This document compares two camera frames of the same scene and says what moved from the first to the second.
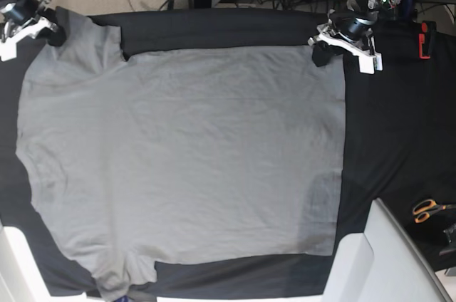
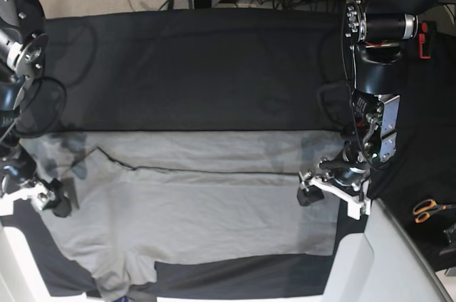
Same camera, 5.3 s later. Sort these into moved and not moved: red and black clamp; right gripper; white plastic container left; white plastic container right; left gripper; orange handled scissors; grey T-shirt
Moved: left gripper; grey T-shirt; right gripper
Not moved: red and black clamp; white plastic container right; white plastic container left; orange handled scissors
